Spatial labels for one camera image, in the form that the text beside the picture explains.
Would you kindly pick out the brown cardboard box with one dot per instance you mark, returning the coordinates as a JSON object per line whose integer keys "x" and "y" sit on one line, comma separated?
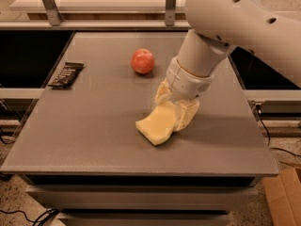
{"x": 283, "y": 194}

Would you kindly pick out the grey table drawer base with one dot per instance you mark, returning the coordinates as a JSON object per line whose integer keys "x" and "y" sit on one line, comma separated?
{"x": 143, "y": 205}

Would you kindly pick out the red apple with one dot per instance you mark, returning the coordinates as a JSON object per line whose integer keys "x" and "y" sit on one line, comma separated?
{"x": 142, "y": 61}

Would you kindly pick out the yellow wavy sponge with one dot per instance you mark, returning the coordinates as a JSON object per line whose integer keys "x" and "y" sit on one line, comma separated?
{"x": 159, "y": 125}

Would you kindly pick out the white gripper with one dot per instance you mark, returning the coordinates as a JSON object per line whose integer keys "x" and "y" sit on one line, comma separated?
{"x": 187, "y": 81}

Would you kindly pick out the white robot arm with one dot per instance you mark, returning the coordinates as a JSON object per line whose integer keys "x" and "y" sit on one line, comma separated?
{"x": 216, "y": 28}

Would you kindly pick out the metal frame rail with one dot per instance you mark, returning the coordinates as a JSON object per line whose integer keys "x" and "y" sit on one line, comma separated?
{"x": 82, "y": 14}

